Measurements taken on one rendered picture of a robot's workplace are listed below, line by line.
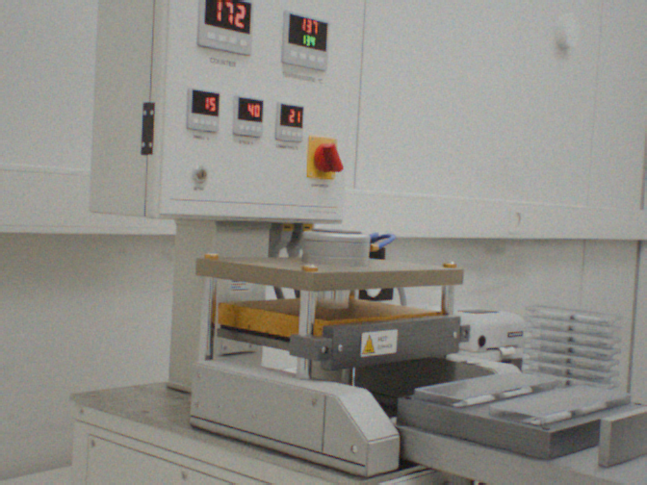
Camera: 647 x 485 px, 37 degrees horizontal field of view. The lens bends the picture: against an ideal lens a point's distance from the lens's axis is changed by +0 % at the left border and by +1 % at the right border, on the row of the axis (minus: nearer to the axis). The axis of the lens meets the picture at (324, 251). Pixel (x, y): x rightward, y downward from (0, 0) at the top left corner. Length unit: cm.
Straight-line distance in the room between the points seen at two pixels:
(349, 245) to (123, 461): 36
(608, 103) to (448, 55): 96
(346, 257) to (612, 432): 37
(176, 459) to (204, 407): 7
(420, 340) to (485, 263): 148
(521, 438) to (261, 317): 33
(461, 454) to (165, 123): 49
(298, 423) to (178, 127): 37
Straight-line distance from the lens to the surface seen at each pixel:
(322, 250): 110
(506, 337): 209
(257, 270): 103
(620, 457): 90
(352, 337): 101
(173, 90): 113
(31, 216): 146
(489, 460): 90
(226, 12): 118
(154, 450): 112
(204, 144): 115
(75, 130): 156
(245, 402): 102
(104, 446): 120
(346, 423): 92
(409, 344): 109
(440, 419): 93
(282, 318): 105
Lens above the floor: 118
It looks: 3 degrees down
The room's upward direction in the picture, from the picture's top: 3 degrees clockwise
